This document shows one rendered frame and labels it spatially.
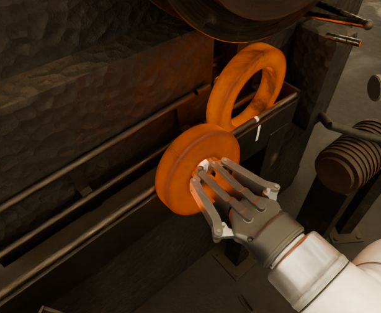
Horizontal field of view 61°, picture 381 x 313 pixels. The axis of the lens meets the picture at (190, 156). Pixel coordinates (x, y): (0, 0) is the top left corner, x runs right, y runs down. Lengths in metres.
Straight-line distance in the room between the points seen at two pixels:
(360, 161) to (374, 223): 0.62
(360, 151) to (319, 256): 0.51
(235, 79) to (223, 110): 0.05
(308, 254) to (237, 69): 0.29
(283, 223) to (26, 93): 0.36
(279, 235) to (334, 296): 0.09
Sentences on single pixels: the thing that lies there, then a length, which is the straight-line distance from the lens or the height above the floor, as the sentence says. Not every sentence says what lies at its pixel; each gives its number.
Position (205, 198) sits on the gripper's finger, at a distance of 0.47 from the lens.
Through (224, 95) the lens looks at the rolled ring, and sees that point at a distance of 0.52.
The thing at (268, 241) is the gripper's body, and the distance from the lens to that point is 0.43.
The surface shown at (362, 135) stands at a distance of 0.88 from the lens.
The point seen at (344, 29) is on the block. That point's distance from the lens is 0.76.
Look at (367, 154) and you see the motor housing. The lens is 0.91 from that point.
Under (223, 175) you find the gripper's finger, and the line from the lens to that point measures 0.49.
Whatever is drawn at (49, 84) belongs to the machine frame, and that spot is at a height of 0.87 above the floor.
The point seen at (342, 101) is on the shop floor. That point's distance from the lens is 1.96.
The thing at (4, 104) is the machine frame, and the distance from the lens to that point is 0.44.
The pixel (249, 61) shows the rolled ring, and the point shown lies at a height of 0.84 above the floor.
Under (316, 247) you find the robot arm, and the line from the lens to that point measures 0.43.
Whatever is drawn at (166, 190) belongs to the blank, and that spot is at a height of 0.73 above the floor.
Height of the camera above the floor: 1.12
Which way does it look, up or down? 48 degrees down
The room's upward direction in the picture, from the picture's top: straight up
